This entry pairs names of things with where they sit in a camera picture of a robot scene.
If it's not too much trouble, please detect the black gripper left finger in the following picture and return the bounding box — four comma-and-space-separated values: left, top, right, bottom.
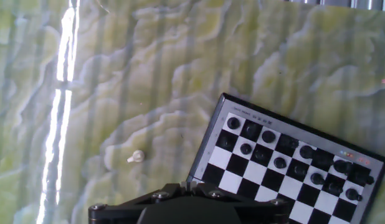
88, 181, 189, 224

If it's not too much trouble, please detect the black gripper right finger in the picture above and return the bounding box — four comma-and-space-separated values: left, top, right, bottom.
189, 181, 290, 224

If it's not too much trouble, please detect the white chess piece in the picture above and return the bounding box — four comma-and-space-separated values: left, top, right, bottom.
126, 149, 146, 164

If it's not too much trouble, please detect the black framed magnetic chessboard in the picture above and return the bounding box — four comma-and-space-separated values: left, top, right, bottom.
186, 92, 385, 224

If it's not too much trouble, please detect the black chess pawn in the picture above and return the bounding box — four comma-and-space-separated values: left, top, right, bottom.
328, 180, 345, 196
219, 134, 234, 150
239, 142, 253, 156
292, 164, 308, 179
254, 148, 270, 164
273, 156, 288, 170
345, 187, 364, 202
310, 172, 326, 186

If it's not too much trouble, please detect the black chess piece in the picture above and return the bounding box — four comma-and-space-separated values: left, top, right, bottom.
279, 136, 300, 152
244, 122, 261, 139
353, 169, 376, 187
299, 144, 315, 160
226, 116, 242, 131
314, 151, 336, 169
333, 159, 355, 175
261, 129, 277, 144

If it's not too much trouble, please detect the green marble patterned mat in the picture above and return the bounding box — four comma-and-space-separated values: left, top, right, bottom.
0, 0, 385, 224

